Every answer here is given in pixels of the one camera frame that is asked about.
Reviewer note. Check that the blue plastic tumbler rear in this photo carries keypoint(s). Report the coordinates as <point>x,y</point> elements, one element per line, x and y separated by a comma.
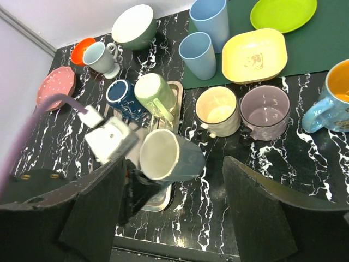
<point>211,17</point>

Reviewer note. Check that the large white bowl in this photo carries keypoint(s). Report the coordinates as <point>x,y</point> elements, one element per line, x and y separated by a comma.
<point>135,28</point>

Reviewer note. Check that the blue butterfly mug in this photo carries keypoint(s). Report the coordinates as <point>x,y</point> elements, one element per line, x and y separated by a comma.
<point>331,111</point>

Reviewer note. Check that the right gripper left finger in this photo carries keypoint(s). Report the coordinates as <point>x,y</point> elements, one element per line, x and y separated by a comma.
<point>75,222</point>

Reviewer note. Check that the lilac purple mug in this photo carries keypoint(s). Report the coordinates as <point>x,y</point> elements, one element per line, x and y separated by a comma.
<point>265,112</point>

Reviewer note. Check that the lime green plate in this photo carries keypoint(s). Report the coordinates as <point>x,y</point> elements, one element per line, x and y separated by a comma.
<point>282,15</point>

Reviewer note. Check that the silver metal tray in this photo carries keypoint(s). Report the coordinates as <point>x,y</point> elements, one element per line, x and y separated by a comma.
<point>170,121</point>

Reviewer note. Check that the left aluminium frame post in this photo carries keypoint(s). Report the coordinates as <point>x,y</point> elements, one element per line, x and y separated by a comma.
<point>27,32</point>

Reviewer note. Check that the light blue footed cup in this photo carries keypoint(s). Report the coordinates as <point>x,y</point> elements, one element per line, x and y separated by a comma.
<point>102,59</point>

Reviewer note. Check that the blue plastic tumbler front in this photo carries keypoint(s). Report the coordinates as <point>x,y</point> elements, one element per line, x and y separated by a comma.
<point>196,50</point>

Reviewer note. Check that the grey blue mug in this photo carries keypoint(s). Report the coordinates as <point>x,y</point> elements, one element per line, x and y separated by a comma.
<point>166,156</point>

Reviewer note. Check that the light green mug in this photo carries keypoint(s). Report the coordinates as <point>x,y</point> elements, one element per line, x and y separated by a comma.
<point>155,94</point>

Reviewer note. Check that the cream white mug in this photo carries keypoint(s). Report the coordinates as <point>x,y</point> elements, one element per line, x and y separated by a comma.
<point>217,110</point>

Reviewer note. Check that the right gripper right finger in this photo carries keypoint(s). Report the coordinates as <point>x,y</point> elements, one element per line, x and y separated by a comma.
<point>275,223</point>

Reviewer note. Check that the pink dotted plate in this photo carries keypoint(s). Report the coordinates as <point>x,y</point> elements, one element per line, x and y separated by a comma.
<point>61,80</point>

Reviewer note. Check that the orange red bowl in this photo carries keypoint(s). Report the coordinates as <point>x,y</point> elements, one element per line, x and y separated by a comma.
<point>79,50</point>

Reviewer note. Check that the dark blue mug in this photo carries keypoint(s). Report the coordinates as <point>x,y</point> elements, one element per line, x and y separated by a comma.
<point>120,96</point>

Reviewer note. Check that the blue plastic tumbler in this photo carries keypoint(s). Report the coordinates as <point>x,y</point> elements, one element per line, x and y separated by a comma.
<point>211,17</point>
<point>196,50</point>

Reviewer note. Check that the yellow square plate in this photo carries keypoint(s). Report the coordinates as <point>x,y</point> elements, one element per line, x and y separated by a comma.
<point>254,56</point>

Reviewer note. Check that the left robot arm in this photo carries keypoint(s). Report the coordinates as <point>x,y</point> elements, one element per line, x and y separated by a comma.
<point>35,182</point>

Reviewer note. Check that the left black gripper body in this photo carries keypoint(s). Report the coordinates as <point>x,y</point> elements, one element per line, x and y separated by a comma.
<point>136,192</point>

